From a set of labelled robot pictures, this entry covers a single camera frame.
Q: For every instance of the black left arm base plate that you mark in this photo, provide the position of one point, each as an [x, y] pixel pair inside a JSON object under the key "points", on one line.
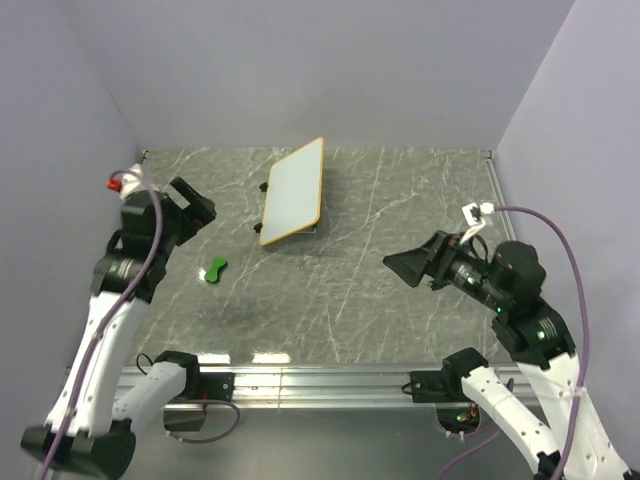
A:
{"points": [[214, 385]]}

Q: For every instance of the aluminium rail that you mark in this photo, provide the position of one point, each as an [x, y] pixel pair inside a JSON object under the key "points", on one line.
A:
{"points": [[258, 386], [488, 157]]}

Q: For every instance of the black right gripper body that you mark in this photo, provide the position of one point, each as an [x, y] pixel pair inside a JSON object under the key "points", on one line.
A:
{"points": [[461, 267]]}

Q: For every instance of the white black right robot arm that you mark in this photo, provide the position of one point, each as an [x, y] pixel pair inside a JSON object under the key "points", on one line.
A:
{"points": [[570, 442]]}

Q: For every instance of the yellow framed whiteboard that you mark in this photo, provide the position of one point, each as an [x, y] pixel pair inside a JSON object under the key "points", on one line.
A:
{"points": [[293, 201]]}

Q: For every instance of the aluminium front rail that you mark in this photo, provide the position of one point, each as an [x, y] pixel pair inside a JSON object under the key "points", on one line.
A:
{"points": [[258, 386]]}

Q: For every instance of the green whiteboard eraser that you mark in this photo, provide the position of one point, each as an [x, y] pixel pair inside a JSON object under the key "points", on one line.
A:
{"points": [[213, 273]]}

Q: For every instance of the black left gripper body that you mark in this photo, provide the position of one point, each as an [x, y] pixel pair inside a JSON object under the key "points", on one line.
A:
{"points": [[173, 233]]}

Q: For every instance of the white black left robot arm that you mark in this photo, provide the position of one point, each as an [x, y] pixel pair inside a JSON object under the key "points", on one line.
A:
{"points": [[90, 430]]}

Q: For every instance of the aluminium right side rail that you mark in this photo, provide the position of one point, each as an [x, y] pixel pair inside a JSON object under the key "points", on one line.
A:
{"points": [[488, 157]]}

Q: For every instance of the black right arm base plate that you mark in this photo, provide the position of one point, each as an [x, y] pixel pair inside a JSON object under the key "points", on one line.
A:
{"points": [[431, 386]]}

